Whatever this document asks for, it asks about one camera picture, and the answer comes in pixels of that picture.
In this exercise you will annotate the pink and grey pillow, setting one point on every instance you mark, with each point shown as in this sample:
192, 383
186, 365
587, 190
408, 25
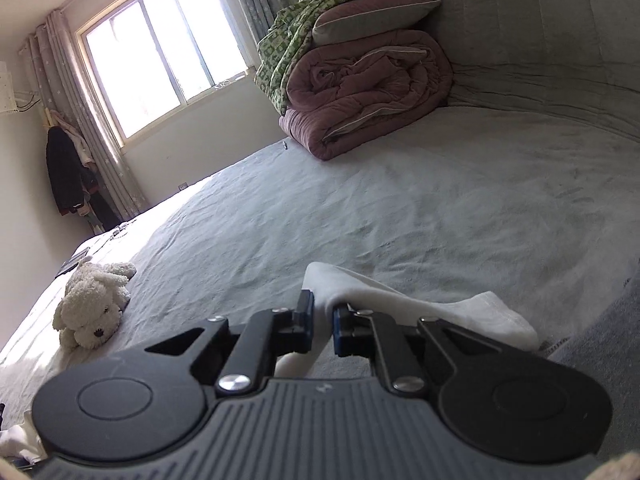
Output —
370, 17

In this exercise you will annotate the bed with grey sheet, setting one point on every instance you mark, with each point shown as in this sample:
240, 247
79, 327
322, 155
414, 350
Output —
400, 200

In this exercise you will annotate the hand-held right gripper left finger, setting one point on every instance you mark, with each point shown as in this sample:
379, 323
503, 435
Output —
310, 332

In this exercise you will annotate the folded pink quilt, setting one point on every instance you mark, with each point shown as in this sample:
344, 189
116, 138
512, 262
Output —
370, 90

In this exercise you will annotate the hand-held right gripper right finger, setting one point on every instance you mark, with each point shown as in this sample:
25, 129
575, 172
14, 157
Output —
338, 332

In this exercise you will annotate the white plush dog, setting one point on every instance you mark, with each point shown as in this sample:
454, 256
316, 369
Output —
90, 305

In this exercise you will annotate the green patterned blanket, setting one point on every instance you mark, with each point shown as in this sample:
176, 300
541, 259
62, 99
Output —
280, 55

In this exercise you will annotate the white t-shirt with orange print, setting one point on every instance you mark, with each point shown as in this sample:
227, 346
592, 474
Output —
400, 300

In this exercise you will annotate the hanging dark clothes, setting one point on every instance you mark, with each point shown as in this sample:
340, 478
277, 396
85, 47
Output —
65, 170

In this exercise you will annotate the window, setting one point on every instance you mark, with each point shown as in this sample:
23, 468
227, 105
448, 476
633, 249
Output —
150, 50

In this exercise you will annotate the grey quilted headboard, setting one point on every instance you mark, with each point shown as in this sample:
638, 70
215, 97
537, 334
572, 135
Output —
525, 25

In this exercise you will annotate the white garment with dark label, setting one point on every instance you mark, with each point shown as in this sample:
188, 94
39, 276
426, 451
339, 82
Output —
17, 442

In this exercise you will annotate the covered air conditioner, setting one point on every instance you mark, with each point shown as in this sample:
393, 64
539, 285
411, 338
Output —
6, 87

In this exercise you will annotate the grey star curtain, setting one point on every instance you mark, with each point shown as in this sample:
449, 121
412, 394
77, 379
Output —
100, 150
260, 0

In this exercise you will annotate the dark tablet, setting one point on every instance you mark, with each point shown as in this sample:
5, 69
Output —
75, 265

